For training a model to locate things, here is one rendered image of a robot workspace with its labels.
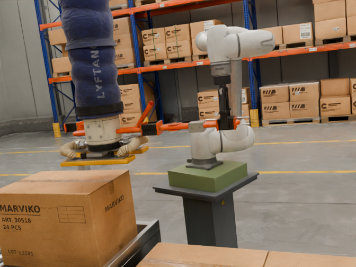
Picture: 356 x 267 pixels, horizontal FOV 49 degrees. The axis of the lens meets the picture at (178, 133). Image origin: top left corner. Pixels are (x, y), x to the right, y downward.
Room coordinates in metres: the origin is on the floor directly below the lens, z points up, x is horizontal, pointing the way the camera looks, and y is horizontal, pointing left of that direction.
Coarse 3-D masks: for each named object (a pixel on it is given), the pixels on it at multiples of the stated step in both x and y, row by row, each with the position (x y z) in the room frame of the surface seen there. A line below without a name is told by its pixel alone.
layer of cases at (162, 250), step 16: (160, 256) 1.83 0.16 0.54; (176, 256) 1.81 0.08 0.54; (192, 256) 1.79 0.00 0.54; (208, 256) 1.77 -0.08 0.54; (224, 256) 1.75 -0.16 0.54; (240, 256) 1.74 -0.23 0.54; (256, 256) 1.72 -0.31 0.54; (272, 256) 1.70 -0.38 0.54; (288, 256) 1.68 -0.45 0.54; (304, 256) 1.67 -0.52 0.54; (320, 256) 1.65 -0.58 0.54; (336, 256) 1.64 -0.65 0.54
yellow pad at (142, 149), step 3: (141, 147) 1.92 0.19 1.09; (144, 147) 1.91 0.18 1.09; (147, 147) 1.93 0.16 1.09; (114, 150) 1.91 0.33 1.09; (117, 150) 1.90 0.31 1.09; (135, 150) 1.87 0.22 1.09; (138, 150) 1.86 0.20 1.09; (141, 150) 1.86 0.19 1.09; (144, 150) 1.88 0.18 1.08; (87, 153) 1.94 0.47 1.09; (114, 153) 1.89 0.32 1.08; (129, 153) 1.87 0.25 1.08; (132, 153) 1.87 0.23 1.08; (135, 153) 1.87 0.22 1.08; (138, 153) 1.86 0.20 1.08; (141, 153) 1.86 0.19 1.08
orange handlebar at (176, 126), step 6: (162, 126) 1.75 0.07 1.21; (168, 126) 1.74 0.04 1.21; (174, 126) 1.73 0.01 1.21; (180, 126) 1.72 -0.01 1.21; (186, 126) 1.71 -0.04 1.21; (204, 126) 1.69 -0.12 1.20; (210, 126) 1.69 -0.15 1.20; (78, 132) 1.86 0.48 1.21; (84, 132) 1.85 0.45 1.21; (120, 132) 1.80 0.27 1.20; (126, 132) 1.80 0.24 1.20
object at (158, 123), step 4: (140, 124) 1.76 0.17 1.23; (144, 124) 1.75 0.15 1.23; (148, 124) 1.74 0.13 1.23; (152, 124) 1.74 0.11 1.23; (156, 124) 1.74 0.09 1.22; (160, 124) 1.78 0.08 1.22; (140, 128) 1.76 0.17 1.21; (144, 128) 1.75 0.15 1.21; (148, 128) 1.74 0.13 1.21; (152, 128) 1.75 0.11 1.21; (156, 128) 1.74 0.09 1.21; (144, 132) 1.75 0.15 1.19; (148, 132) 1.74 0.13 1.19; (152, 132) 1.74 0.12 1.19; (156, 132) 1.74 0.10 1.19; (160, 132) 1.76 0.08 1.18
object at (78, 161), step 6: (84, 156) 1.77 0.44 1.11; (102, 156) 1.78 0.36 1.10; (108, 156) 1.74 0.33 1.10; (114, 156) 1.75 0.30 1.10; (126, 156) 1.72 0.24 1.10; (132, 156) 1.74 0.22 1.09; (66, 162) 1.76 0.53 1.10; (72, 162) 1.75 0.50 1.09; (78, 162) 1.74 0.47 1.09; (84, 162) 1.73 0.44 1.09; (90, 162) 1.72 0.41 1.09; (96, 162) 1.71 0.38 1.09; (102, 162) 1.70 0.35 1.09; (108, 162) 1.70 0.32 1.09; (114, 162) 1.69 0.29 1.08; (120, 162) 1.68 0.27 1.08; (126, 162) 1.67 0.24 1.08
